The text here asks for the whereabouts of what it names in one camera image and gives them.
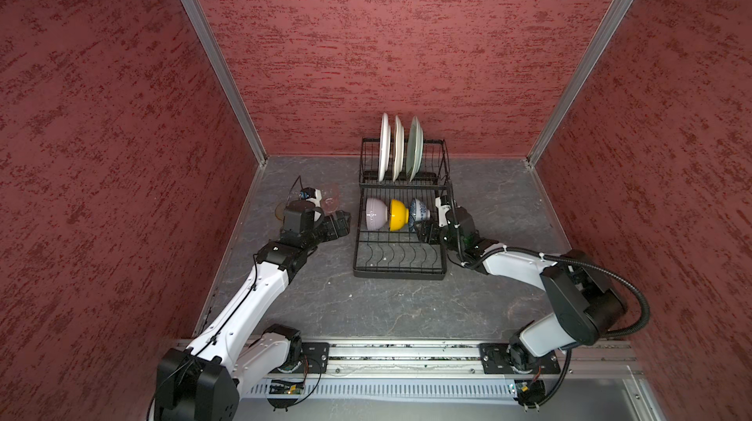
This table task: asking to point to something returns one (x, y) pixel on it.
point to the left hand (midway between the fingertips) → (338, 224)
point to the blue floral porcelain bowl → (419, 212)
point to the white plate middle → (399, 146)
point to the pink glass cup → (330, 198)
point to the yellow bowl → (399, 215)
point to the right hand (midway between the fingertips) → (421, 229)
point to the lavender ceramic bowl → (376, 213)
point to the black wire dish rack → (399, 233)
